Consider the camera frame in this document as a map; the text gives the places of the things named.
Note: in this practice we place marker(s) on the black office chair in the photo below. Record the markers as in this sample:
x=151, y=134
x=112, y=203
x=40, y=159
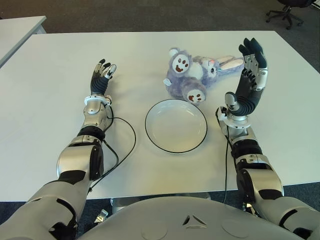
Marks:
x=287, y=11

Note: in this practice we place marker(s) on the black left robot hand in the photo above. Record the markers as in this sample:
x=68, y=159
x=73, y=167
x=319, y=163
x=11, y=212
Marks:
x=99, y=85

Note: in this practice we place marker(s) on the white plate black rim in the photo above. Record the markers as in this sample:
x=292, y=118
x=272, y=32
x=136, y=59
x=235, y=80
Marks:
x=175, y=125

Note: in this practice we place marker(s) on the purple plush bunny doll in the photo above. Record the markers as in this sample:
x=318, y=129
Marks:
x=177, y=82

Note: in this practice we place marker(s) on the white neighbouring desk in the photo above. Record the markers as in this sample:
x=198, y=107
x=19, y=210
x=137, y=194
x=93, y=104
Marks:
x=17, y=32

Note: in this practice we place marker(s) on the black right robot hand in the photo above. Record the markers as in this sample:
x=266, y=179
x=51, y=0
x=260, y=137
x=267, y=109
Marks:
x=247, y=97

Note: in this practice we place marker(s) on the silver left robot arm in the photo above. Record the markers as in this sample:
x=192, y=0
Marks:
x=75, y=157

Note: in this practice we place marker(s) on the silver metal bracket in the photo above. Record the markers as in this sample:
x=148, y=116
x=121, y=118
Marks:
x=102, y=215
x=250, y=207

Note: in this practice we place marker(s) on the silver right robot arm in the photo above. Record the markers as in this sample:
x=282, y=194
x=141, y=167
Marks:
x=262, y=175

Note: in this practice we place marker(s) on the grey robot torso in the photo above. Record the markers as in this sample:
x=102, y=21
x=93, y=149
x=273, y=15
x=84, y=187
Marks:
x=187, y=225

